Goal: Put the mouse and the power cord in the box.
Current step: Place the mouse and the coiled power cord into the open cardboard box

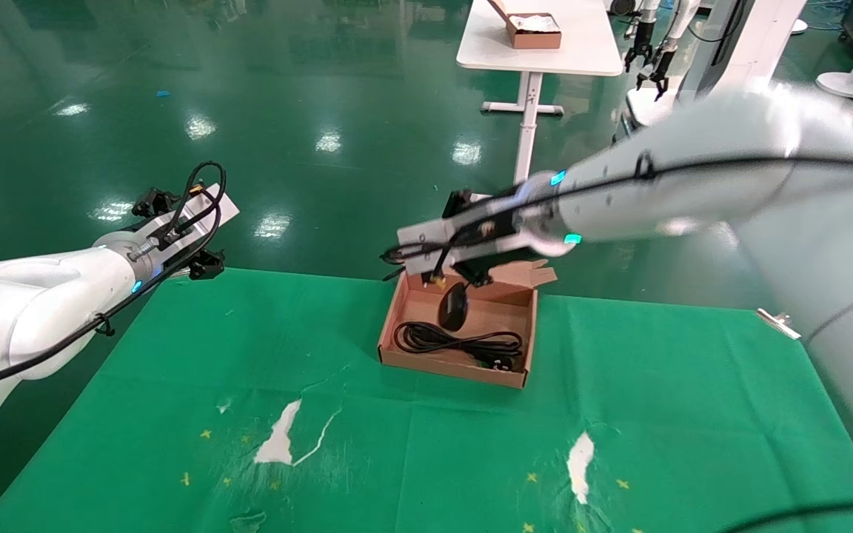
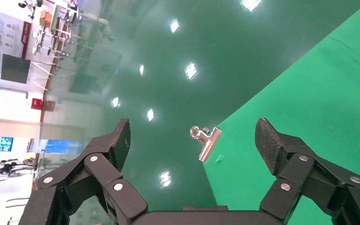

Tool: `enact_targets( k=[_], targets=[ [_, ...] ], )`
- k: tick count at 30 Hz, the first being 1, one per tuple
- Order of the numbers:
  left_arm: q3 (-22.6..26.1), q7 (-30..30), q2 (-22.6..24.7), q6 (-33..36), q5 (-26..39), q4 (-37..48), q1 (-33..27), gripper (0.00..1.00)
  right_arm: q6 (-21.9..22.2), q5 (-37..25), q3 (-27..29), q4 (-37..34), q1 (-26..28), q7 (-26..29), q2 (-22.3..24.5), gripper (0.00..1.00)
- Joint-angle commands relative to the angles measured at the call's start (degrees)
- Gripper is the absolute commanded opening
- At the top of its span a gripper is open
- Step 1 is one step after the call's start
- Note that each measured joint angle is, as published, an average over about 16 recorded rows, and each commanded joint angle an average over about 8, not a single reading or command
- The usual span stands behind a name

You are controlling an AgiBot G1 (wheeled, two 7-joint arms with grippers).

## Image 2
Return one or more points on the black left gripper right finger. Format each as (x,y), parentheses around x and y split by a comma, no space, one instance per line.
(298,167)

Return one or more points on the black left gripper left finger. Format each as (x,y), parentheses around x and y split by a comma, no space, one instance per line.
(100,169)

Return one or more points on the green table cloth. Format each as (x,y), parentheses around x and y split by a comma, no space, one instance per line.
(323,93)

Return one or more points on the silver metal binder clip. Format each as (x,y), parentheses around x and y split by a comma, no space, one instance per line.
(209,144)

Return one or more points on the white humanoid robot figure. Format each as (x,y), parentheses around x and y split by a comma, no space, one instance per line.
(6,167)

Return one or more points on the black display board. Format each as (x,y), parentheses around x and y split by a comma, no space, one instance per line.
(15,69)

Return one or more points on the red wall box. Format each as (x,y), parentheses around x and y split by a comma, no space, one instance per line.
(37,103)

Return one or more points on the white wall poster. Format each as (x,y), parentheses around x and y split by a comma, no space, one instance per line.
(3,37)

